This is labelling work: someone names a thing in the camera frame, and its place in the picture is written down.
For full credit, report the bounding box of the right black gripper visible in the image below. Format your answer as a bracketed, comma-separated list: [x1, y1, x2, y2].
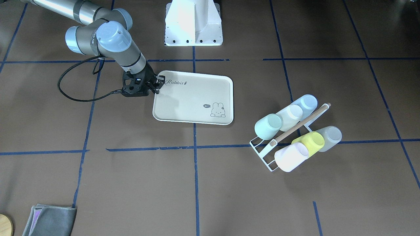
[131, 62, 166, 94]

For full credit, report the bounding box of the green cup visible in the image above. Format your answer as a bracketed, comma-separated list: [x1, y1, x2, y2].
[254, 113, 283, 140]

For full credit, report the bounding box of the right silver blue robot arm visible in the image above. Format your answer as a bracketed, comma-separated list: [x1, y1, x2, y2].
[27, 0, 165, 97]

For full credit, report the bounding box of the beige rabbit tray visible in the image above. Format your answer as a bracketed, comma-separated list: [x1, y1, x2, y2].
[152, 70, 234, 125]

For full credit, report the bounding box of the cream cup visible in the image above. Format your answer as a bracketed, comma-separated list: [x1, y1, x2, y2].
[276, 104, 303, 132]

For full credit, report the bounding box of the pink cup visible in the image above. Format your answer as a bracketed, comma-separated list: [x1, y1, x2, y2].
[274, 142, 309, 173]

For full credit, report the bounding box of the blue cup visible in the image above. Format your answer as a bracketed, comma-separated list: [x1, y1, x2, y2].
[292, 94, 318, 120]

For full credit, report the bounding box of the yellow cup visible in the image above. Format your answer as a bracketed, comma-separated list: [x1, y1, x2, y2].
[291, 131, 325, 157]

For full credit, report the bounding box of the grey cup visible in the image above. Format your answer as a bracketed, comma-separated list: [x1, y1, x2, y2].
[316, 126, 342, 152]

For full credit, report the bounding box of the grey folded cloth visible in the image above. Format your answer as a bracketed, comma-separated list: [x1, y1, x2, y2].
[22, 204, 77, 236]

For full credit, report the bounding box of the wooden mug tree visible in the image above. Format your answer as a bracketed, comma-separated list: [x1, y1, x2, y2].
[0, 214, 14, 236]

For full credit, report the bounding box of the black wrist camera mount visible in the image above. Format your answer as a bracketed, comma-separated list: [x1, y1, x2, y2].
[121, 71, 149, 97]

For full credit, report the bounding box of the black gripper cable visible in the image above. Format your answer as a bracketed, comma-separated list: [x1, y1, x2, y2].
[57, 56, 124, 102]

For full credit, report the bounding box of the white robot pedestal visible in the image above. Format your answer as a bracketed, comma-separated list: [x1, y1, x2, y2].
[164, 0, 223, 47]

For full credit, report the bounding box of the white wire cup rack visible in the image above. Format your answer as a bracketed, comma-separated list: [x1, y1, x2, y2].
[249, 103, 331, 172]

